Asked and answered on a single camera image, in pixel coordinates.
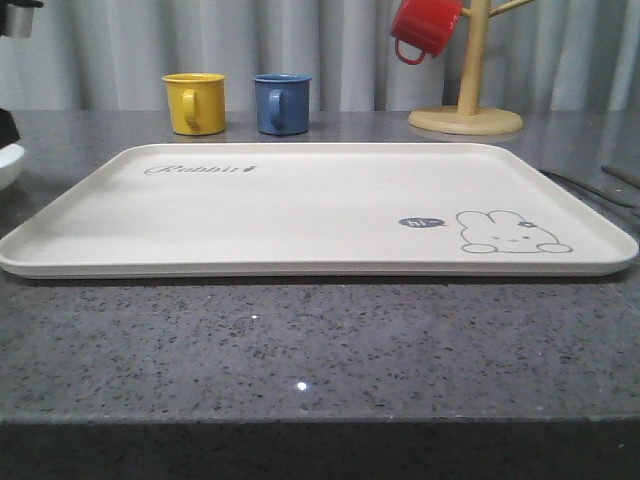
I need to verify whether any white round plate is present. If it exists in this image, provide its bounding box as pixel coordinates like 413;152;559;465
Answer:
0;143;25;190

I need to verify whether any wooden mug tree stand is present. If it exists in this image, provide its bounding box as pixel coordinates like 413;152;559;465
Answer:
407;0;531;136

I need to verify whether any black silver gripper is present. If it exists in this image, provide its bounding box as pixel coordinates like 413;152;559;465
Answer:
0;0;44;149

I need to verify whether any yellow mug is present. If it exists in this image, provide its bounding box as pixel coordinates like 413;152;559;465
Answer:
162;73;226;136

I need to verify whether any silver metal fork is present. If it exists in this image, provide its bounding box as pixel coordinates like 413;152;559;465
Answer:
539;169;639;222

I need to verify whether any red mug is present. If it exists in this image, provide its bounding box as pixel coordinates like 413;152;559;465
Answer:
391;0;463;65

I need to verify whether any beige rabbit serving tray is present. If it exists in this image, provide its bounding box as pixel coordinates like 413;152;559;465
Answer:
1;143;639;278

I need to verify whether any blue mug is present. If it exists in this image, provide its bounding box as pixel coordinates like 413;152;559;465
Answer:
254;73;312;136

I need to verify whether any grey curtain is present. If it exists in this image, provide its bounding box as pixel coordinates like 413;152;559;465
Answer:
1;1;639;113

